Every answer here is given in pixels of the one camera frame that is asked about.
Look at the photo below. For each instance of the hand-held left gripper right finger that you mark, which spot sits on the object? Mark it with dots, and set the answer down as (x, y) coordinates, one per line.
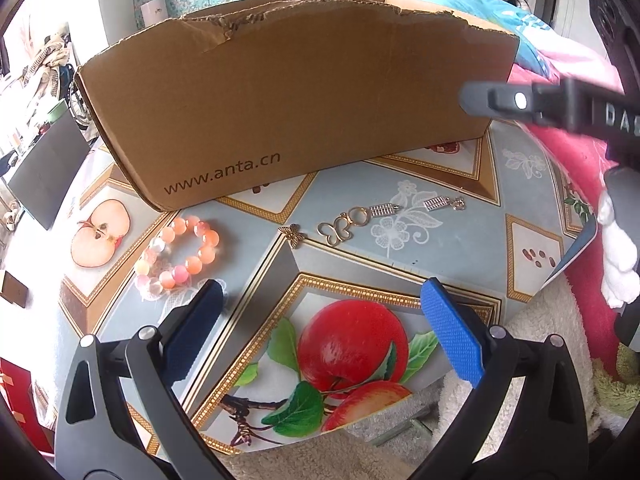
(452, 330)

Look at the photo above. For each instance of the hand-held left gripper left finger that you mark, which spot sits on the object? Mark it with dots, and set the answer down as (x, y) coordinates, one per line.
(195, 320)

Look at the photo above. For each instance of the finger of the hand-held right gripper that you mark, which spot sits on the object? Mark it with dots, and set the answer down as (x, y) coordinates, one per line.
(492, 97)

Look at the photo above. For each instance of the silver abacus charm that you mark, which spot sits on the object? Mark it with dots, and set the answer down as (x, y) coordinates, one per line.
(385, 210)
(437, 203)

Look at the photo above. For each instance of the small bronze butterfly charm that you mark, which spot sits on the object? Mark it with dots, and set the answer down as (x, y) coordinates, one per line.
(292, 235)

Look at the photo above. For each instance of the gold round clasp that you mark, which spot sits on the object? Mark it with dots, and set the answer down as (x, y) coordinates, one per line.
(359, 215)

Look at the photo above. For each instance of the gold butterfly outline pendant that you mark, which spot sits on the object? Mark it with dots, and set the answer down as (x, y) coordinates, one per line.
(334, 232)

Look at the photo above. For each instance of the large brown cardboard box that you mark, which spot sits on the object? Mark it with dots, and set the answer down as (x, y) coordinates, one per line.
(300, 100)

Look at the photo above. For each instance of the person's right hand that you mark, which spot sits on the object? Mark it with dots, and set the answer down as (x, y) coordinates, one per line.
(617, 265)

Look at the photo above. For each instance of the blue patterned quilt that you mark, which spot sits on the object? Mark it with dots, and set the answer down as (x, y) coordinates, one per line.
(500, 15)

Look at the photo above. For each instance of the pink floral blanket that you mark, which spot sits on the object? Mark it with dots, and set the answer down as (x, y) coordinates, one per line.
(575, 160)

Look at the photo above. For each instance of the small brown cardboard box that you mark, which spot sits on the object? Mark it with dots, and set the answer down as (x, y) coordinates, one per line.
(14, 288)

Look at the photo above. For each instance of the red gift bag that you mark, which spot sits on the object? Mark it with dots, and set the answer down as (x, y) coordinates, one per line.
(20, 405)

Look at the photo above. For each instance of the grey cabinet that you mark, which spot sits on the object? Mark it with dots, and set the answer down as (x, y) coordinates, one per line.
(45, 175)

